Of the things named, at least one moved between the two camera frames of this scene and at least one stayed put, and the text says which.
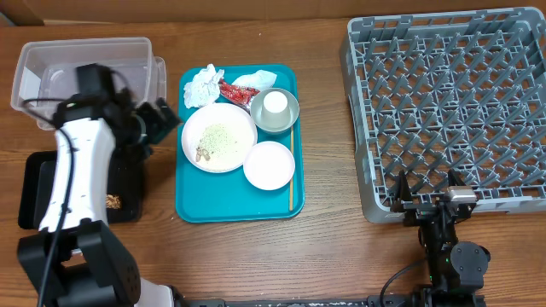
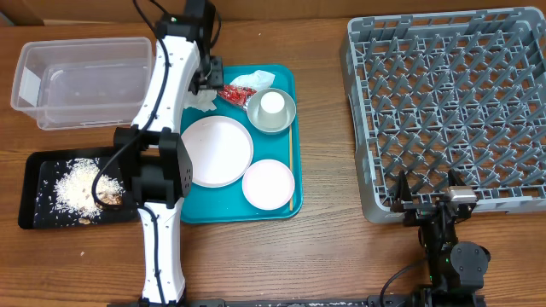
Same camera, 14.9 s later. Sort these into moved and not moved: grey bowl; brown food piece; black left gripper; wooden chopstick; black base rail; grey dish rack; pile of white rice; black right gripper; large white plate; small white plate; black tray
Moved: large white plate; black left gripper; small white plate; pile of white rice
Not moved: black base rail; grey dish rack; brown food piece; wooden chopstick; black tray; grey bowl; black right gripper
